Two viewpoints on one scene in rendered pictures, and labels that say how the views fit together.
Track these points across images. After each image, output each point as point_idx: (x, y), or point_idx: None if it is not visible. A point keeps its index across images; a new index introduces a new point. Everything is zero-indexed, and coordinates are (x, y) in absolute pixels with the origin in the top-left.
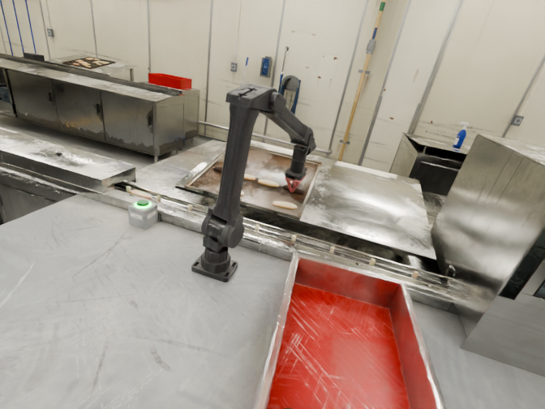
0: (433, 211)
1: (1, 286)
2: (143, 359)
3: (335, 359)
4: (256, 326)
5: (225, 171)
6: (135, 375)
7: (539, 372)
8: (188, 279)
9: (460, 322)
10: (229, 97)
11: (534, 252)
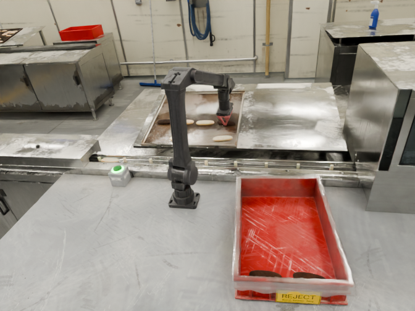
0: None
1: (55, 248)
2: (160, 266)
3: (278, 238)
4: (223, 231)
5: (174, 135)
6: (159, 275)
7: None
8: (169, 213)
9: None
10: (163, 86)
11: None
